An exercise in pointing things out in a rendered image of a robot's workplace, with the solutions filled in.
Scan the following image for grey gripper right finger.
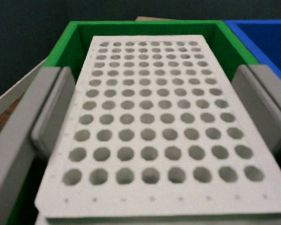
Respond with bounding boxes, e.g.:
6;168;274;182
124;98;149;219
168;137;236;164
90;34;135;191
231;65;281;160

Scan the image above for blue bin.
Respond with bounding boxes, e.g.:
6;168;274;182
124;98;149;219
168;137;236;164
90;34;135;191
223;20;281;80

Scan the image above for green open bin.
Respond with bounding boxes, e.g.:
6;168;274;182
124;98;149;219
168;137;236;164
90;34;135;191
6;20;260;225

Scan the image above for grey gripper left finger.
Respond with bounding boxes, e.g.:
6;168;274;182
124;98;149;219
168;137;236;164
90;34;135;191
0;67;76;225

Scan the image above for white well plate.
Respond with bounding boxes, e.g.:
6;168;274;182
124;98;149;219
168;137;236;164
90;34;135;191
35;35;281;225

